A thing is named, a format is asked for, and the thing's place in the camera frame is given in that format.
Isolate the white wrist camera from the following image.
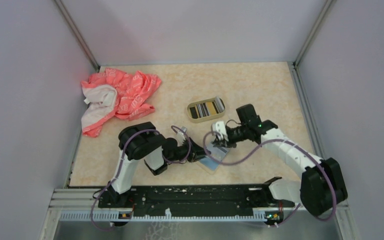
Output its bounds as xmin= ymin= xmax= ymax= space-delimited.
xmin=211 ymin=120 xmax=228 ymax=141
xmin=176 ymin=126 xmax=189 ymax=144

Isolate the beige card sleeve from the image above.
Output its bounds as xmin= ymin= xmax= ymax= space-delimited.
xmin=198 ymin=145 xmax=231 ymax=172

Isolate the pink white crumpled cloth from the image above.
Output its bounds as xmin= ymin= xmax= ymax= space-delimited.
xmin=81 ymin=68 xmax=162 ymax=138

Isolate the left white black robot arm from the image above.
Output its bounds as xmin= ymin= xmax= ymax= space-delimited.
xmin=106 ymin=121 xmax=206 ymax=207

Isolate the cream card holder tray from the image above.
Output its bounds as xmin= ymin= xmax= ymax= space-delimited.
xmin=186 ymin=96 xmax=226 ymax=123

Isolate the aluminium front frame rail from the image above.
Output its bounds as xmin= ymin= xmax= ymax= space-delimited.
xmin=40 ymin=185 xmax=359 ymax=240

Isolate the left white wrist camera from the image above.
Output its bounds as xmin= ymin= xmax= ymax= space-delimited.
xmin=176 ymin=126 xmax=189 ymax=144

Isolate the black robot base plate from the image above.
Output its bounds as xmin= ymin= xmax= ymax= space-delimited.
xmin=98 ymin=183 xmax=295 ymax=217

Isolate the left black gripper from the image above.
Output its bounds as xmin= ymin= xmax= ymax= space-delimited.
xmin=166 ymin=136 xmax=211 ymax=163

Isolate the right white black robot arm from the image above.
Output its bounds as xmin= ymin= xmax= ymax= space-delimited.
xmin=210 ymin=104 xmax=348 ymax=219

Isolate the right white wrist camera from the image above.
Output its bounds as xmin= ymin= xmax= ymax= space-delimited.
xmin=211 ymin=120 xmax=228 ymax=141

